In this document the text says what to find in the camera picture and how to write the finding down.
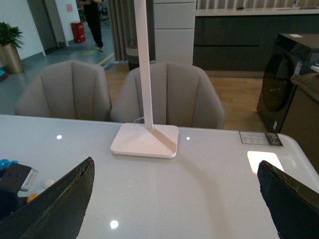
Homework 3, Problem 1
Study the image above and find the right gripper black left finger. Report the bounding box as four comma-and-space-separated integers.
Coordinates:
0, 157, 95, 239

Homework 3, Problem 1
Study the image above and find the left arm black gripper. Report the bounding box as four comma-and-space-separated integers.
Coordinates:
0, 169, 28, 221

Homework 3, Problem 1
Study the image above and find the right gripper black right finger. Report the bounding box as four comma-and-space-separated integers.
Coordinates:
257, 160, 319, 239

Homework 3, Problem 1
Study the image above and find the white studded base plate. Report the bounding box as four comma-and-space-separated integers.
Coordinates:
37, 179, 55, 194

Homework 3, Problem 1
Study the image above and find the blue three-stud toy block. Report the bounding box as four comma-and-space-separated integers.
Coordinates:
0, 159, 18, 169

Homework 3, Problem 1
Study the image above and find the table label sticker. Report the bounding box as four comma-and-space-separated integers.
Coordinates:
239, 131, 283, 146

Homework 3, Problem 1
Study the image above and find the left beige upholstered chair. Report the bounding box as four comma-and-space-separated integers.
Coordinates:
14, 60, 112, 121

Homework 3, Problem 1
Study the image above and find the beige upholstered chair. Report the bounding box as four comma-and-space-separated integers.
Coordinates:
14, 60, 112, 121
111, 62, 226, 129

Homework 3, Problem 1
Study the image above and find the white desk lamp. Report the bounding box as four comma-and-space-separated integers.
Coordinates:
110, 0, 178, 158

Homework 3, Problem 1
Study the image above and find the potted green plant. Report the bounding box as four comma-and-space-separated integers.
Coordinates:
0, 22, 23, 74

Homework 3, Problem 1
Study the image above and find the black washing machine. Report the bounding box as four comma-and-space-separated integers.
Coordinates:
257, 33, 319, 133

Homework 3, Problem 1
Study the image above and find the right beige upholstered chair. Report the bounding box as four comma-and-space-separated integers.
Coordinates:
111, 62, 226, 129

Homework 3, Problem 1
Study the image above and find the red fire extinguisher box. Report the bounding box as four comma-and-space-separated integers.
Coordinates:
71, 21, 86, 43

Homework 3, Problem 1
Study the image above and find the dark kitchen counter cabinet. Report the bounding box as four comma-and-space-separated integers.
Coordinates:
193, 9, 319, 71

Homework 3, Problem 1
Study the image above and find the person walking in background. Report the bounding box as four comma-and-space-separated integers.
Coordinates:
76, 0, 104, 52

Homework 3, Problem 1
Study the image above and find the beige curtain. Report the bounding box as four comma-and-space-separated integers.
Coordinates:
107, 0, 156, 61

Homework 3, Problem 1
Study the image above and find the white drawer cabinet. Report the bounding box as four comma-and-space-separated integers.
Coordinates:
154, 0, 196, 65

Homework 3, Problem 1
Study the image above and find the woven basket with handles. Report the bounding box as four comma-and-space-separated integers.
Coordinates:
126, 39, 139, 70

